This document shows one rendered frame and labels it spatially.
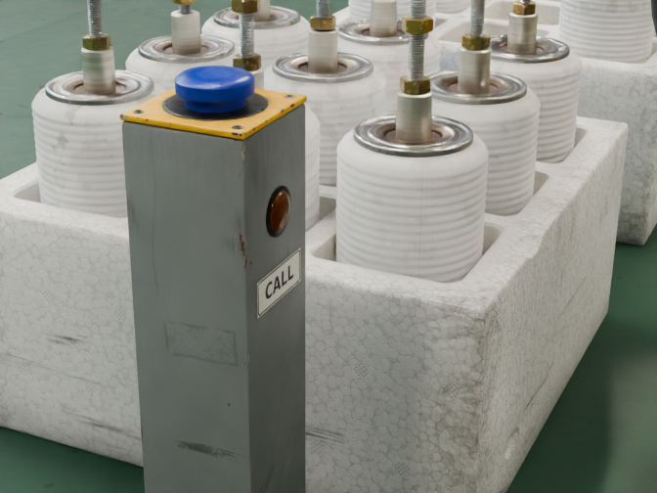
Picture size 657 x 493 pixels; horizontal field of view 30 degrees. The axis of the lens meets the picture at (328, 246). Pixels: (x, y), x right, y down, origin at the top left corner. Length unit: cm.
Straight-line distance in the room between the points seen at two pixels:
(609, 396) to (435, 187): 32
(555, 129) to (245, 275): 42
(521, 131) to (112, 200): 29
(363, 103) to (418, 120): 14
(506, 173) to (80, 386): 34
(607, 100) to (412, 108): 50
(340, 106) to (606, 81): 41
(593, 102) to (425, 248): 52
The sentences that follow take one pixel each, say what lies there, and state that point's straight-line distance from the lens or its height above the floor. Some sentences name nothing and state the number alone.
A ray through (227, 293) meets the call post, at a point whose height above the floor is 23.
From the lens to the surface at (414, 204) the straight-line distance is 74.
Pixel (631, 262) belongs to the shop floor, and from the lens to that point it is 124.
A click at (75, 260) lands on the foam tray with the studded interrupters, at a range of 85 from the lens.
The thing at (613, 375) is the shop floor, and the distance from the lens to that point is 104.
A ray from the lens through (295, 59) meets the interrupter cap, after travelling 94.
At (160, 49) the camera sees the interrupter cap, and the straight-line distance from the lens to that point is 98.
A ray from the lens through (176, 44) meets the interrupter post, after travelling 97.
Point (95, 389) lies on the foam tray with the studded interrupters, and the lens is 89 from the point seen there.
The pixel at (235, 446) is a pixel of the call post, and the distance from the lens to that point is 66.
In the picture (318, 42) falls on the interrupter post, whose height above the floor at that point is 27.
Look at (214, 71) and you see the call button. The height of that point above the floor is 33.
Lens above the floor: 50
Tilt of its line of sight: 24 degrees down
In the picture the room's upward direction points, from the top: straight up
